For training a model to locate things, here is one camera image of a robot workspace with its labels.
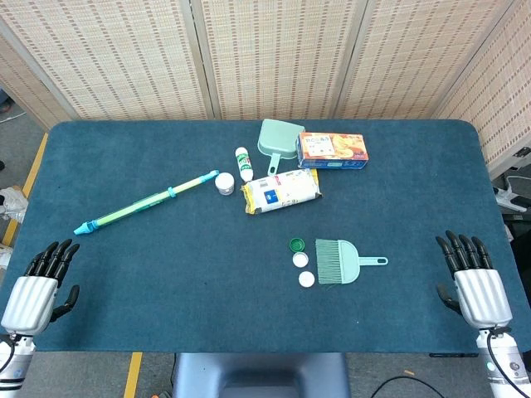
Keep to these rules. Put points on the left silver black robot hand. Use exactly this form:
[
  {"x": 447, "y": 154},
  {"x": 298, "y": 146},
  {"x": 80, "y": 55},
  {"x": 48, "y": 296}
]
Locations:
[{"x": 31, "y": 298}]

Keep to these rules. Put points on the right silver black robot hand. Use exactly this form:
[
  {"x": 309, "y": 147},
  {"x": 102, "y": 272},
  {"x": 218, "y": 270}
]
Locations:
[{"x": 481, "y": 296}]

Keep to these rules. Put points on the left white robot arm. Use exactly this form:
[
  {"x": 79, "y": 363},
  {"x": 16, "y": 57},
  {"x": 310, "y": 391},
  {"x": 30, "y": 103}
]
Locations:
[{"x": 14, "y": 360}]

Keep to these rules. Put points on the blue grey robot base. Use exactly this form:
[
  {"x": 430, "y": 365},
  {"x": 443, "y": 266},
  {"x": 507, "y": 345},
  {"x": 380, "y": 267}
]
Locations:
[{"x": 261, "y": 373}]

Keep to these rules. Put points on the white bottle cap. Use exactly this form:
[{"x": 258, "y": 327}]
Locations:
[
  {"x": 306, "y": 279},
  {"x": 300, "y": 260}
]

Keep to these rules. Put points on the green bottle cap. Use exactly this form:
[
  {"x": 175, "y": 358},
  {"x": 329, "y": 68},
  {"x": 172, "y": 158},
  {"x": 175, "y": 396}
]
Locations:
[{"x": 298, "y": 245}]

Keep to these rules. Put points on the white bottle green label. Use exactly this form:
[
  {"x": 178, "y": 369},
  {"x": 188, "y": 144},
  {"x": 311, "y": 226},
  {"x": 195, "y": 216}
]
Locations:
[{"x": 244, "y": 165}]

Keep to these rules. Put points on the black equipment box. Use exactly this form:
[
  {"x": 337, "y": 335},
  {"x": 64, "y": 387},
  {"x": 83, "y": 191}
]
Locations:
[{"x": 520, "y": 253}]

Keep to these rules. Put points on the white plastic bag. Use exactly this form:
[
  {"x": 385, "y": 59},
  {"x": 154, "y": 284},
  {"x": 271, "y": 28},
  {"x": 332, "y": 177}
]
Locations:
[{"x": 12, "y": 203}]

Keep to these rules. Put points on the white power strip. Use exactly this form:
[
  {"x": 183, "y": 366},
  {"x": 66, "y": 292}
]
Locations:
[{"x": 506, "y": 201}]

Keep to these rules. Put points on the blue felt table cover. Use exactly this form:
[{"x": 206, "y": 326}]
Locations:
[{"x": 166, "y": 269}]

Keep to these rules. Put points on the long green blue tube toy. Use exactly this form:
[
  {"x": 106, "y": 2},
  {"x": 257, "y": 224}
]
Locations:
[{"x": 137, "y": 204}]

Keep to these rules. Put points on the woven bamboo screen panel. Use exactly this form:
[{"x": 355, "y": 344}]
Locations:
[
  {"x": 278, "y": 58},
  {"x": 116, "y": 58},
  {"x": 415, "y": 58},
  {"x": 29, "y": 91},
  {"x": 498, "y": 95}
]

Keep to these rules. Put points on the orange biscuit box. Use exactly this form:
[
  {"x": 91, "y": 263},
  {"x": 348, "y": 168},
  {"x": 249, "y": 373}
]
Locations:
[{"x": 332, "y": 149}]

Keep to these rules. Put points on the yellow white snack bag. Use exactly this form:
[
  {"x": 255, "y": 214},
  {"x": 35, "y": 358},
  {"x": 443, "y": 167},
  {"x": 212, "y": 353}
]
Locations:
[{"x": 282, "y": 192}]

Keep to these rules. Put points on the small white jar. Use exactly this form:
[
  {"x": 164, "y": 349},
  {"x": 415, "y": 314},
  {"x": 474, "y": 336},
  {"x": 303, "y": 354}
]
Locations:
[{"x": 224, "y": 184}]

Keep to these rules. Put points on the mint green dustpan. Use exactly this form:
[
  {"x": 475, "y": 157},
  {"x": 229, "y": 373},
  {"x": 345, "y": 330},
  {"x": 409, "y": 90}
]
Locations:
[{"x": 278, "y": 139}]

